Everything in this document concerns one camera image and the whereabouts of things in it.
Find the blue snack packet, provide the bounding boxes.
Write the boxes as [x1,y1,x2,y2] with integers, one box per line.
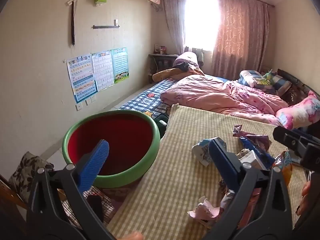
[239,136,276,170]

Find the black wall bracket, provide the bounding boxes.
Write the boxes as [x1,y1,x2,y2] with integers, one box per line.
[92,19,120,30]

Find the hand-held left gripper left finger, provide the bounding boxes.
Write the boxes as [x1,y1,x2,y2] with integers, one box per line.
[26,139,118,240]

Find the dark wooden headboard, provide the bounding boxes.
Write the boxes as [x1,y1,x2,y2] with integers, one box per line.
[276,68,320,107]

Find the checkered tablecloth table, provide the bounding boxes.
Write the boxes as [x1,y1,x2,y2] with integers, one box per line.
[106,104,308,240]

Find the blue striped wall poster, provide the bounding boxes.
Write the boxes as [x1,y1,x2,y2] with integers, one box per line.
[66,53,98,104]

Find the blue white plaid pillow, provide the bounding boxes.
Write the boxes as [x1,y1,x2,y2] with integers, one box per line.
[237,70,275,92]

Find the pink patterned curtain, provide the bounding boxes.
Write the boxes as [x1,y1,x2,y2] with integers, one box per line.
[211,0,271,78]

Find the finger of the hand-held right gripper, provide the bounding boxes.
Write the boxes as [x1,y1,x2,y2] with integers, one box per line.
[273,126,320,156]

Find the white chart wall poster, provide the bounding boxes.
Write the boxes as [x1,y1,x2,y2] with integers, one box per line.
[91,50,115,92]

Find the small items on desk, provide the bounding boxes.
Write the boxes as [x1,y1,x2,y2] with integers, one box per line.
[154,44,168,55]

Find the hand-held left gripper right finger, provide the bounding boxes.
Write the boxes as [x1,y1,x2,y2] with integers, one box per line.
[205,139,293,240]

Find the crumpled white blue carton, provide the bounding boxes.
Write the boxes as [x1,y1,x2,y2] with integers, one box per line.
[191,136,227,167]

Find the red basin with green rim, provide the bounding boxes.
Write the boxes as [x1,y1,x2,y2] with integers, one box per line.
[62,110,161,188]

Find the pink floral quilt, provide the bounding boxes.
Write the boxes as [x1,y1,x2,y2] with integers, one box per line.
[160,75,289,127]

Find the pink floral pillow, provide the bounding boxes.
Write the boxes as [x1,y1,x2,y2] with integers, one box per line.
[276,91,320,130]

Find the floral chair cushion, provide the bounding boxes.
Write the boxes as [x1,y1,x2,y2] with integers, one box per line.
[8,151,55,203]

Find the torn pink white wrapper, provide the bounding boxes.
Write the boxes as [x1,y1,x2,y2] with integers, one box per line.
[187,197,221,225]

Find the green plush toy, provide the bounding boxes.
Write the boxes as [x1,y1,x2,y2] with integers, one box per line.
[261,69,276,81]

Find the rolled pink blanket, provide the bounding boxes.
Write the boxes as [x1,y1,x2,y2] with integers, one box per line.
[174,52,201,73]

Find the person's right hand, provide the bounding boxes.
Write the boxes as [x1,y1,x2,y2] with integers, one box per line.
[295,181,312,216]

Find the dark green bag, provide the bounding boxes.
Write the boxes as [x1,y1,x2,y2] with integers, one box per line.
[153,113,170,140]

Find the blue grid wall poster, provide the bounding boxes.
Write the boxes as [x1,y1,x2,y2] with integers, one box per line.
[111,47,130,84]

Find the small white carton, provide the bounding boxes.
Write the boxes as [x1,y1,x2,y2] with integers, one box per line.
[237,149,263,171]

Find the dark clothing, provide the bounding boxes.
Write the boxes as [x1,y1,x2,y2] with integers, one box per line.
[172,62,198,72]

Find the brown yellow blanket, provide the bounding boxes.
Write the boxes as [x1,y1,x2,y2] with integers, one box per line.
[152,67,206,82]

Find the dark desk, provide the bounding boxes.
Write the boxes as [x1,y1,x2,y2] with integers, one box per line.
[148,53,179,83]

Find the dark plaid pillow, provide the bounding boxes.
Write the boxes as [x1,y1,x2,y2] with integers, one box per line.
[271,74,292,96]

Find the black hanging strap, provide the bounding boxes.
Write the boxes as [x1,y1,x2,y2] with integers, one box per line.
[66,0,78,46]

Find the grey lilac curtain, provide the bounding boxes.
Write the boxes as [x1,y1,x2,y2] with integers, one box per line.
[162,0,190,56]

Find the pink purple snack bag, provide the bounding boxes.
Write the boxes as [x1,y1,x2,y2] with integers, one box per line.
[232,124,272,153]

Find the person's left hand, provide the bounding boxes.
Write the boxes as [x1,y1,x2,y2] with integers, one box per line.
[117,231,145,240]

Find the bright window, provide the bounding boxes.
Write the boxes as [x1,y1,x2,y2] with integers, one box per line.
[184,0,221,51]

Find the blue plaid bedsheet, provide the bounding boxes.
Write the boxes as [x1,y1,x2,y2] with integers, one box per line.
[117,76,230,121]

